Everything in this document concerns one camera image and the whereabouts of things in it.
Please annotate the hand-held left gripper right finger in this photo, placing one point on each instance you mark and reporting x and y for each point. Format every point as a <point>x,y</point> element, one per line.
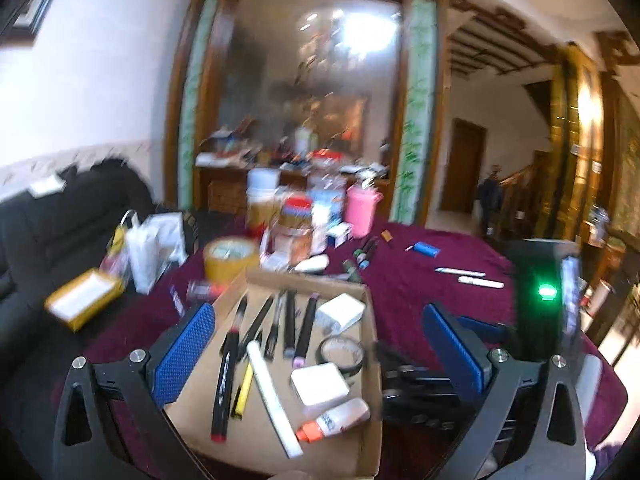
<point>452,355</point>

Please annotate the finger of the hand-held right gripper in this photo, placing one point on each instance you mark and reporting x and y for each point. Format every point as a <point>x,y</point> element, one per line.
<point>487,329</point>
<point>420,395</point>

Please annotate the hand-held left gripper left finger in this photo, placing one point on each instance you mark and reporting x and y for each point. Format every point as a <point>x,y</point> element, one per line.
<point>182,355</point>

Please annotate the black marker red cap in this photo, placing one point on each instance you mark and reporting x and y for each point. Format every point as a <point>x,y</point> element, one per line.
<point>222,390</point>

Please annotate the shallow cardboard box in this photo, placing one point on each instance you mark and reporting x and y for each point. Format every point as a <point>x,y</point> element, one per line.
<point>200,410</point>

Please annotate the black tape roll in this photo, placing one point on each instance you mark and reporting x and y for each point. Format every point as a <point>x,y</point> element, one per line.
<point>357,362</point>

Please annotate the yellow pen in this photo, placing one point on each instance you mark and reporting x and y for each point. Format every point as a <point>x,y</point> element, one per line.
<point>244,390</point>

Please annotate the black clip pen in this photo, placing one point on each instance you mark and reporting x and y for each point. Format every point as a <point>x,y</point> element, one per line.
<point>241,312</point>

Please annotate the grey black pen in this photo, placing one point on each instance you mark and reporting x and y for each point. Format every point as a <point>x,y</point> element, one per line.
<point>259,325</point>

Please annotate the white glue bottle orange cap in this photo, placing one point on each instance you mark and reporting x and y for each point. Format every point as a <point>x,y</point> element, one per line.
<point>335,420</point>

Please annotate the clear gel pen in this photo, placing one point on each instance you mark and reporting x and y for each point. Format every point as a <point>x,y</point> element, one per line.
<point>275,325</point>

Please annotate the white square adapter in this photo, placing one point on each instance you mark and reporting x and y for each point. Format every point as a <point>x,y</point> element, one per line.
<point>320,385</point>

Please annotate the white printed marker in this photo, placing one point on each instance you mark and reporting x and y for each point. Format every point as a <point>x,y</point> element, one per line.
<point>272,400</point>

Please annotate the black marker grey cap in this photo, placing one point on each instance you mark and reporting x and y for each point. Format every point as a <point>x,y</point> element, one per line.
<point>290,325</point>

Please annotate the white charger plug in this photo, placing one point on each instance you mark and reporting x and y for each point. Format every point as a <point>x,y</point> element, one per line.
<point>340,312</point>

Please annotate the black marker pink cap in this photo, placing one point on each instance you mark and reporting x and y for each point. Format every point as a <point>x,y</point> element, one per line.
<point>306,330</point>

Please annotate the short white pen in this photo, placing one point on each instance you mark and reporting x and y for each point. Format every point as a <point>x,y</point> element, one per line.
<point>480,282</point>

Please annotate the blue pen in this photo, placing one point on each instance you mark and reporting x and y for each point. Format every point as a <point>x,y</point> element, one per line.
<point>176,302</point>

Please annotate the thin white pen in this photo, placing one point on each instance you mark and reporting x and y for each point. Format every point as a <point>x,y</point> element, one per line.
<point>460,272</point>

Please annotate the small clear pink box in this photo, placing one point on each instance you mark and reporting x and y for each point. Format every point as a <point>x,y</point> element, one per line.
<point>202,289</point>

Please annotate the blue lighter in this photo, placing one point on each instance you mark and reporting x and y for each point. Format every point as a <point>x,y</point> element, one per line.
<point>427,248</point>

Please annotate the yellow tape roll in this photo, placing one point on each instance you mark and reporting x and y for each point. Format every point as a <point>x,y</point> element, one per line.
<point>230,260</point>

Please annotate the white paper bag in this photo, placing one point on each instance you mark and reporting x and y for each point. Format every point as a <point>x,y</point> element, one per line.
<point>150,250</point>

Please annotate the yellow white box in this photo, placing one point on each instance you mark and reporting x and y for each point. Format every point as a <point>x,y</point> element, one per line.
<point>82,300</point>

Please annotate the wooden staircase railing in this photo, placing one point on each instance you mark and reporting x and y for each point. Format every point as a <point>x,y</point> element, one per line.
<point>525,195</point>

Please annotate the green lighter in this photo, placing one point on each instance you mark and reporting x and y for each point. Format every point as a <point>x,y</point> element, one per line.
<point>351,270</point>

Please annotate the three black teal-capped markers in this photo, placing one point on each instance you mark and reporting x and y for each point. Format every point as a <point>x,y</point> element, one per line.
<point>369,252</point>

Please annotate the black marker teal cap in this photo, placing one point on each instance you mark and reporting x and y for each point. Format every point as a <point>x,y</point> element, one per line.
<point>360,252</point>

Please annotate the glass jar orange label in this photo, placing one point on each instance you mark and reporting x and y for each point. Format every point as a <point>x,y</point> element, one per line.
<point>292,245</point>

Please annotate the white eraser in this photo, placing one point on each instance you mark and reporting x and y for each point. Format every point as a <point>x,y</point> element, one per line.
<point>312,264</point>

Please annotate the wooden door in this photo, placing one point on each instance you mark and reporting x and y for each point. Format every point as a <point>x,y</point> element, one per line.
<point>462,170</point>

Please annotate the blue white small box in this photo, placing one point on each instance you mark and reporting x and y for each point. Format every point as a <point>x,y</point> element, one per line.
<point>339,234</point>

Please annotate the wooden cabinet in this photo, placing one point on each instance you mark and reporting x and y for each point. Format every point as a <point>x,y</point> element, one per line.
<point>225,190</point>

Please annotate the pink knitted bottle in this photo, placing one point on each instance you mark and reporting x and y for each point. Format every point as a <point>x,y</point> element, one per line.
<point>362,210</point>

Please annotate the black sofa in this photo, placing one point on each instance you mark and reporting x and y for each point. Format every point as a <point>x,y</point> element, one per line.
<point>60,230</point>

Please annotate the clear jar red white label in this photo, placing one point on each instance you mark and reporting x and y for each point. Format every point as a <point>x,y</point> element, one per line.
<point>296,212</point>

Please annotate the clear jar blue label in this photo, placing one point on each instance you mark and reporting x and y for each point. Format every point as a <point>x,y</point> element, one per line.
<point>327,205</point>

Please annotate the bamboo painted pillar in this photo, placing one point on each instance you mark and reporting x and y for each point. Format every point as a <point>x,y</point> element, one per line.
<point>197,100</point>
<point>415,110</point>

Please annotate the clear jar red lid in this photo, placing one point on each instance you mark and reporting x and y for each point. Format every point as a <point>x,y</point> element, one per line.
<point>327,158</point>

